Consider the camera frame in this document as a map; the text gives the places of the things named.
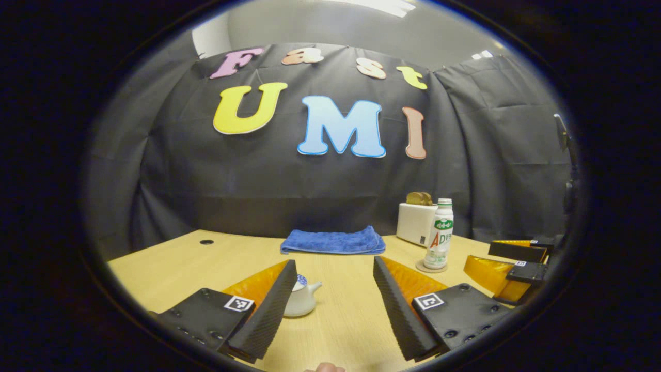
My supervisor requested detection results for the white plastic water bottle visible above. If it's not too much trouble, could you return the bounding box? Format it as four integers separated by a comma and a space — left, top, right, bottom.
423, 198, 454, 270

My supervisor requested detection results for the long ceiling light panel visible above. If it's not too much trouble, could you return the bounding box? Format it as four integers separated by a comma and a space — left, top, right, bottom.
336, 0, 416, 18

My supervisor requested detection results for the black backdrop cloth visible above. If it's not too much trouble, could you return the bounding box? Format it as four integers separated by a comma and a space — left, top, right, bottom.
85, 44, 574, 259

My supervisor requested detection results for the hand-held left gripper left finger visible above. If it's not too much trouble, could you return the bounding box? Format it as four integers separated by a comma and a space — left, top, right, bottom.
147, 259, 298, 364

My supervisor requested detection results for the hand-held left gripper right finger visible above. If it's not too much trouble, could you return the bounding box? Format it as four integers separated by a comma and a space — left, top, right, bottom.
373, 256, 517, 362

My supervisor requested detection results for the blue towel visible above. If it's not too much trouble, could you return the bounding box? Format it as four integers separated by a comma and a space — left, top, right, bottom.
280, 225, 386, 255

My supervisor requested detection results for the dark metal stand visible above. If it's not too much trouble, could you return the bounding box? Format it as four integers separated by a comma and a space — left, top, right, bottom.
554, 113, 575, 156

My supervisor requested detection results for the white ceramic teacup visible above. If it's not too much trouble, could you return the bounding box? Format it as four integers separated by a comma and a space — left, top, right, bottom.
283, 282, 323, 317

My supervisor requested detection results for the white toaster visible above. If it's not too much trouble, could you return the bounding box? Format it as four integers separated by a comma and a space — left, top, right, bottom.
396, 203, 438, 247

